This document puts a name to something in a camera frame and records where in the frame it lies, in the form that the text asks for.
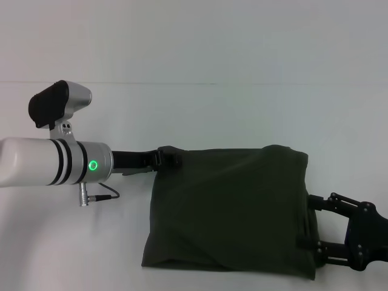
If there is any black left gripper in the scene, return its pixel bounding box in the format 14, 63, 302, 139
110, 145, 184, 177

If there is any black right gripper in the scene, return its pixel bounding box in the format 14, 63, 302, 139
298, 192, 388, 271

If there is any dark green shirt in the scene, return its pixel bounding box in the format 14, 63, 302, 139
141, 144, 319, 279

